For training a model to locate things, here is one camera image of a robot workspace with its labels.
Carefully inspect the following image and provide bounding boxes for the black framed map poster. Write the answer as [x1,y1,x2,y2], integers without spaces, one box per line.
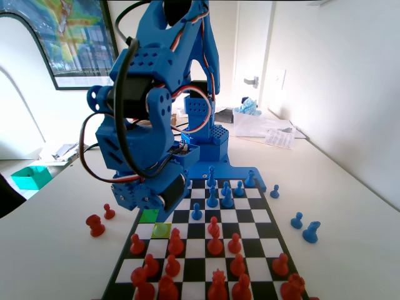
[33,0,128,91]

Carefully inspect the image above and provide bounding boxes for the red chess rook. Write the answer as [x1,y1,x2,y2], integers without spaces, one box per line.
[279,272,306,300]
[85,214,106,238]

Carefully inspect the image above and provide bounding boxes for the red chess queen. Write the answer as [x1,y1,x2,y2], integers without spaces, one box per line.
[207,269,229,300]

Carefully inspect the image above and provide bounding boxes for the red chess bishop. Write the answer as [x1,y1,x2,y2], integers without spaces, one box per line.
[206,226,224,256]
[167,227,186,256]

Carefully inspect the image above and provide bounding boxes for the tall blue chess queen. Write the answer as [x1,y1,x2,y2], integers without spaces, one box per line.
[207,165,218,188]

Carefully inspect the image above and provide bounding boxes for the blue chess knight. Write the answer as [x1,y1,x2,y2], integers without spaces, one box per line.
[301,221,321,244]

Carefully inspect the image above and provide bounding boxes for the crumpled white paper pile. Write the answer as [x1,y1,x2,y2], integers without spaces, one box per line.
[40,140,91,166]

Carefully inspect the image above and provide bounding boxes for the black and white chessboard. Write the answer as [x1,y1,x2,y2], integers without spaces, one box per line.
[100,178,311,300]

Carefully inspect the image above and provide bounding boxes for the white wall switch plate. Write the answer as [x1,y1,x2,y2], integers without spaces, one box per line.
[272,68,288,91]

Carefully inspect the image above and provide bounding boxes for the blue chess bishop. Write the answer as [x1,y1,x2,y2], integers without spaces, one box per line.
[221,189,234,209]
[206,186,219,208]

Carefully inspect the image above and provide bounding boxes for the teal open box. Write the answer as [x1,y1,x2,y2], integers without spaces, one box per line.
[11,165,53,191]

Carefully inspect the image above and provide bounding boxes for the red chess knight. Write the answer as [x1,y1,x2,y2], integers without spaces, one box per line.
[130,267,156,300]
[157,274,180,300]

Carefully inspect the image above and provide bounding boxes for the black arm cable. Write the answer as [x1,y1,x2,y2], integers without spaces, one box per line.
[112,0,176,181]

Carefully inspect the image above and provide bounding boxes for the blue printed base plate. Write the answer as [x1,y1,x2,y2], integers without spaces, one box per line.
[186,161,267,193]

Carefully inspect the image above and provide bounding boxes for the printed paper sheet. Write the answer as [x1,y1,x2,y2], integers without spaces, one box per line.
[264,128,297,151]

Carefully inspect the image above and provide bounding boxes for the blue plush toy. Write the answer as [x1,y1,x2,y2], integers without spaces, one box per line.
[234,96,263,117]

